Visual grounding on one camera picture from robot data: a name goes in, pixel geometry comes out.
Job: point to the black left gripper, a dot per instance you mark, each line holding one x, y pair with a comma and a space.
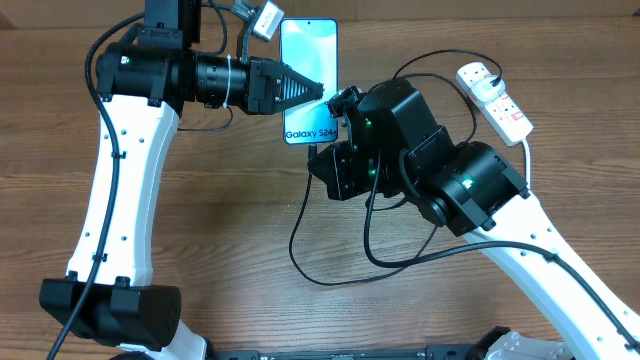
265, 97

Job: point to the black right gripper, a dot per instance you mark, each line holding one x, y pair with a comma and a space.
347, 186

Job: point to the blue Galaxy smartphone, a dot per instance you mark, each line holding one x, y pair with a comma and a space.
310, 47

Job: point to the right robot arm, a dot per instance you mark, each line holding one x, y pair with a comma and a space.
395, 146

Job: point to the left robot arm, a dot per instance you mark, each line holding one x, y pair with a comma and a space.
140, 73

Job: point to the white charger plug adapter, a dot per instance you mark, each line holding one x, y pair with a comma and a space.
487, 90

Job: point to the white power strip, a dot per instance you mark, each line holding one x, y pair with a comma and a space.
503, 114

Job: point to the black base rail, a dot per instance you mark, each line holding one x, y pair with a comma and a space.
430, 352

